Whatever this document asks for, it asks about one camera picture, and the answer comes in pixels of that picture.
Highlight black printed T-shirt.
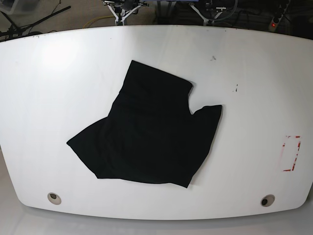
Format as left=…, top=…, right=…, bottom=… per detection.
left=67, top=61, right=223, bottom=188

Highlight red tape rectangle marking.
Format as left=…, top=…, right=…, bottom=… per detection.
left=279, top=136, right=301, bottom=172

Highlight power strip with red light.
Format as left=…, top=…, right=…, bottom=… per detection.
left=268, top=0, right=290, bottom=32

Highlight black tripod stand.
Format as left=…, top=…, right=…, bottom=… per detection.
left=0, top=5, right=71, bottom=42

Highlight yellow cable on floor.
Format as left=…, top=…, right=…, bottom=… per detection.
left=84, top=15, right=115, bottom=28

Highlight left table cable grommet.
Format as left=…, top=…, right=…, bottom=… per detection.
left=47, top=192, right=62, bottom=205

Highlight table cable grommet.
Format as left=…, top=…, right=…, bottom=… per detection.
left=47, top=192, right=62, bottom=205
left=261, top=194, right=275, bottom=207

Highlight right table cable grommet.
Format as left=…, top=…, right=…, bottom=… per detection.
left=261, top=194, right=275, bottom=207

